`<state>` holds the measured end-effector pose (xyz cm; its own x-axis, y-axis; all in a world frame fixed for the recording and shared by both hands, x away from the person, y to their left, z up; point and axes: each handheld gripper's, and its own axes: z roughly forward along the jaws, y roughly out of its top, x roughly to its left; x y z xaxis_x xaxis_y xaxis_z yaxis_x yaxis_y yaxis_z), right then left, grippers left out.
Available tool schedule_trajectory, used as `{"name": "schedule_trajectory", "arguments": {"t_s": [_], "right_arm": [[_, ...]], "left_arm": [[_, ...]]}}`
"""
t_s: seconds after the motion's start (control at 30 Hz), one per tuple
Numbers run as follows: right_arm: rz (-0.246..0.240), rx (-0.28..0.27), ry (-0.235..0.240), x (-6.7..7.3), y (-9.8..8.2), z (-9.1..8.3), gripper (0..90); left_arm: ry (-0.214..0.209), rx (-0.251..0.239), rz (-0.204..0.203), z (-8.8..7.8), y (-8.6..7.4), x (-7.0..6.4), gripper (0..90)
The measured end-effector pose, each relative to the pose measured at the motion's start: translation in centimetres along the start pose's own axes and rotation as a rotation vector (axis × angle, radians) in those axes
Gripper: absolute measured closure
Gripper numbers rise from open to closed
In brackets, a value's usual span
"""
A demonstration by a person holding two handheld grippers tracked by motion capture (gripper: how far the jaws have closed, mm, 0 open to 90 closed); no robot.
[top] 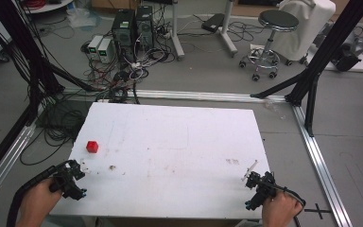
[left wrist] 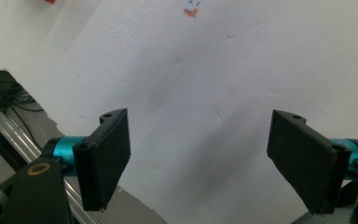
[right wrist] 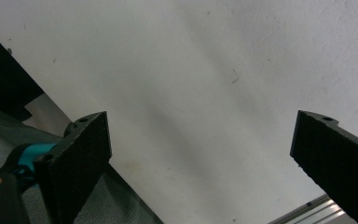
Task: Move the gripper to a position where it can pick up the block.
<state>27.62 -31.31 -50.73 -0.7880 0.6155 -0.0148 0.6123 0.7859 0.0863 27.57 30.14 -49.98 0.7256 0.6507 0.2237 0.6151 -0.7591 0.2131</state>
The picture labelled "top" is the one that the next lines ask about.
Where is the large black computer tower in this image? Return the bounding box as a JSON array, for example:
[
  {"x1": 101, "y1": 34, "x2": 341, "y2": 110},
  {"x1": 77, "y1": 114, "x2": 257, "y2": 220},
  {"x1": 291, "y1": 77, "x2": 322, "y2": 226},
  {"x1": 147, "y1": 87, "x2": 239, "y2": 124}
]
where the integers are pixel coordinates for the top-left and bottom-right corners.
[{"x1": 111, "y1": 9, "x2": 137, "y2": 63}]

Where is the aluminium floor rail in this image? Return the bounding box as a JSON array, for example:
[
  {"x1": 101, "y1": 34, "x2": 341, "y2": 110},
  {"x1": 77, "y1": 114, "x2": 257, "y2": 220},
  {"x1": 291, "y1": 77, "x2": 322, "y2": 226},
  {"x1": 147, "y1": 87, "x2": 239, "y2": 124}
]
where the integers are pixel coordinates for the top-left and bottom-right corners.
[
  {"x1": 63, "y1": 87, "x2": 288, "y2": 104},
  {"x1": 0, "y1": 123, "x2": 38, "y2": 213},
  {"x1": 292, "y1": 104, "x2": 354, "y2": 227}
]

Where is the tangle of floor cables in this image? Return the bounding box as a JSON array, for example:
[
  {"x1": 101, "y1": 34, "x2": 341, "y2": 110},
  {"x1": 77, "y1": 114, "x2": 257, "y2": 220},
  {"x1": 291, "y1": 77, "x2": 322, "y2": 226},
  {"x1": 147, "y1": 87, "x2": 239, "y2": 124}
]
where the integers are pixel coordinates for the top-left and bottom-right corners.
[{"x1": 19, "y1": 12, "x2": 175, "y2": 166}]

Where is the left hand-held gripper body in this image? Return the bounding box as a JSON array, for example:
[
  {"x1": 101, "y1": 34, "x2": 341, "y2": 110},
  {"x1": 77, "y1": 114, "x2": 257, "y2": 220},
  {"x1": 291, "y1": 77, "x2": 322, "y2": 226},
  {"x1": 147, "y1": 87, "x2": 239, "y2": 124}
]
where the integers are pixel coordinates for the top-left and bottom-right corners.
[{"x1": 48, "y1": 169, "x2": 76, "y2": 194}]

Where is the person's left hand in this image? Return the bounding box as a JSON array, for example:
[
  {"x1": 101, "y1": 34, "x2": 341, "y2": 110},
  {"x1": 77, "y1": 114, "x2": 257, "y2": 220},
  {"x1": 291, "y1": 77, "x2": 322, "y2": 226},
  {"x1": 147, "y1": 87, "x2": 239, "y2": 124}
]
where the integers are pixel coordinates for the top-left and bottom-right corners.
[{"x1": 21, "y1": 177, "x2": 63, "y2": 222}]

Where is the white cloth cover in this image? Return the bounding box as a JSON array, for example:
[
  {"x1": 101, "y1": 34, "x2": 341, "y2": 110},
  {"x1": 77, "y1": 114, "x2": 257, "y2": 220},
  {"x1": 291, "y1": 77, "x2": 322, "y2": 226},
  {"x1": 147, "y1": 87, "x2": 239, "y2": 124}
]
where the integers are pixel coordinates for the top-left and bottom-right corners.
[{"x1": 269, "y1": 0, "x2": 337, "y2": 62}]

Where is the flat black box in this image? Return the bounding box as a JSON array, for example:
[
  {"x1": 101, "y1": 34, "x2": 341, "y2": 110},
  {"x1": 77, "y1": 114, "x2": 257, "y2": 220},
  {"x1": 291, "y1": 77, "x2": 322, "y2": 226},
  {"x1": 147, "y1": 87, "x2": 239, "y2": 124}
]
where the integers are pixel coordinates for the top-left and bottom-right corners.
[{"x1": 200, "y1": 12, "x2": 226, "y2": 34}]

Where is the person's right hand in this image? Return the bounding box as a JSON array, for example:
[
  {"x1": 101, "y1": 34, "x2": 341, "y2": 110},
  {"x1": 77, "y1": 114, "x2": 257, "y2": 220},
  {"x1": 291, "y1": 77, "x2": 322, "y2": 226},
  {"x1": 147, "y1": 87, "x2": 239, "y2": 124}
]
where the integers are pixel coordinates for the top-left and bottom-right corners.
[{"x1": 261, "y1": 190, "x2": 304, "y2": 227}]

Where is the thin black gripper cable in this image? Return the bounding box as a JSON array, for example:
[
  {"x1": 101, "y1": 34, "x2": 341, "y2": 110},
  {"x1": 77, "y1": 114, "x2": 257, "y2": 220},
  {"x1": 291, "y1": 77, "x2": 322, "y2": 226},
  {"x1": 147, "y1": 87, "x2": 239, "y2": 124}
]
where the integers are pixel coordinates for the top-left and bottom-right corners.
[{"x1": 275, "y1": 184, "x2": 307, "y2": 227}]

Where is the white bench power supply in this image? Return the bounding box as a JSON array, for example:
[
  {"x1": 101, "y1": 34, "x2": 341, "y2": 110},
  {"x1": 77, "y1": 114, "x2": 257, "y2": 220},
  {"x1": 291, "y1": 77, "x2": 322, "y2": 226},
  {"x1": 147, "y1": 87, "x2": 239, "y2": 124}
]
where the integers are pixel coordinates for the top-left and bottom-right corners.
[
  {"x1": 87, "y1": 34, "x2": 104, "y2": 61},
  {"x1": 96, "y1": 38, "x2": 113, "y2": 64}
]

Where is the slim black computer tower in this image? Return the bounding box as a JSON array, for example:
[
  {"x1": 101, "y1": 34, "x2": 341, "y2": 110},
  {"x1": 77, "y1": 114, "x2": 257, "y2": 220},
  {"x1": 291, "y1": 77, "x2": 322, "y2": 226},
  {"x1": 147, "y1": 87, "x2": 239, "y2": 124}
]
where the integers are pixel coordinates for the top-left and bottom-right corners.
[{"x1": 134, "y1": 5, "x2": 155, "y2": 52}]

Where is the black round stool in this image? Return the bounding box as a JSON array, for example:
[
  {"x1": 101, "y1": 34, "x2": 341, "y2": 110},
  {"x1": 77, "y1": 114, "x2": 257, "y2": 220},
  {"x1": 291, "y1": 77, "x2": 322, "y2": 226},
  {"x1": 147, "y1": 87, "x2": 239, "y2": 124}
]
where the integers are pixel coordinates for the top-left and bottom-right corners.
[{"x1": 238, "y1": 9, "x2": 301, "y2": 82}]

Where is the white round table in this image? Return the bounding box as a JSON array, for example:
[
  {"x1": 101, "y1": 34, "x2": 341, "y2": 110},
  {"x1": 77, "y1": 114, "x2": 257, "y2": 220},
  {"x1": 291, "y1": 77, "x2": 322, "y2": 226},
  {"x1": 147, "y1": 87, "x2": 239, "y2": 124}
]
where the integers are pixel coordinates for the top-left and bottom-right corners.
[{"x1": 21, "y1": 0, "x2": 75, "y2": 15}]

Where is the black frame post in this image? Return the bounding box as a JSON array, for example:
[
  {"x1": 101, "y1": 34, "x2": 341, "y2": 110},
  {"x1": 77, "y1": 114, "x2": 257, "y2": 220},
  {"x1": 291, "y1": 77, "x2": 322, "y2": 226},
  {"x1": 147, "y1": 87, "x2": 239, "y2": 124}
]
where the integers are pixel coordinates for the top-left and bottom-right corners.
[
  {"x1": 0, "y1": 0, "x2": 64, "y2": 96},
  {"x1": 250, "y1": 0, "x2": 363, "y2": 138}
]

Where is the red cube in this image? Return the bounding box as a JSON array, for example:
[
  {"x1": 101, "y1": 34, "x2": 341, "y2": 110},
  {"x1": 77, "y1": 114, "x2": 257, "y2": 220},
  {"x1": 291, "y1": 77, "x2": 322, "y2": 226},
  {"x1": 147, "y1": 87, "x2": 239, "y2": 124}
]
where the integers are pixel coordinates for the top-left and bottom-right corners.
[{"x1": 85, "y1": 140, "x2": 100, "y2": 154}]

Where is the black sleeved gripper cable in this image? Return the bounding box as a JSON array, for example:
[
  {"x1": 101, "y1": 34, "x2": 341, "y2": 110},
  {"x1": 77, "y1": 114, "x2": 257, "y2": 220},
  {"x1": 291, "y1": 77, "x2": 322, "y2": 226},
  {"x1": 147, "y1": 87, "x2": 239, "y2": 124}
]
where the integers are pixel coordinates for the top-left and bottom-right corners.
[{"x1": 6, "y1": 165, "x2": 60, "y2": 227}]

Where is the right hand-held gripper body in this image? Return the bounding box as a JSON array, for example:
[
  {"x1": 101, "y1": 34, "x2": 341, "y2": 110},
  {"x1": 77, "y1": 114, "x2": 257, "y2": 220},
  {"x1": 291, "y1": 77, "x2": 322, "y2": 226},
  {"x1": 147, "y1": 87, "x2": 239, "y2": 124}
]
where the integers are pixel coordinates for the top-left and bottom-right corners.
[{"x1": 257, "y1": 171, "x2": 286, "y2": 201}]

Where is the black device on board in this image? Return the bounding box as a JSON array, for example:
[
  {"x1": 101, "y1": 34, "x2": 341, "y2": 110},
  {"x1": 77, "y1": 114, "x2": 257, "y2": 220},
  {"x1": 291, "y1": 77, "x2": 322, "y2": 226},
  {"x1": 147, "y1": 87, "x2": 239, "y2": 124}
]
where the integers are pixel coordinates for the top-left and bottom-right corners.
[{"x1": 333, "y1": 33, "x2": 363, "y2": 73}]

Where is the clear plastic bag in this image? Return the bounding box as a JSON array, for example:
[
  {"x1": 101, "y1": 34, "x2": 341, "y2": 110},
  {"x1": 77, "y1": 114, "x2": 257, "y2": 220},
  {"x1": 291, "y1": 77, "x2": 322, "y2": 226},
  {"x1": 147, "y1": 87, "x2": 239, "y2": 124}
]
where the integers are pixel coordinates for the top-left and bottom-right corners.
[{"x1": 65, "y1": 7, "x2": 102, "y2": 30}]

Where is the white stand leg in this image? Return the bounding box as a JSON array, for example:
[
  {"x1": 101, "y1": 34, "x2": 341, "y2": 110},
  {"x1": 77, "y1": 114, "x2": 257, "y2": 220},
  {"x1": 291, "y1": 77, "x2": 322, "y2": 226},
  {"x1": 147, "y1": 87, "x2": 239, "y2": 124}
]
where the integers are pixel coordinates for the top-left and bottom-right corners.
[
  {"x1": 217, "y1": 0, "x2": 239, "y2": 59},
  {"x1": 169, "y1": 0, "x2": 186, "y2": 61}
]

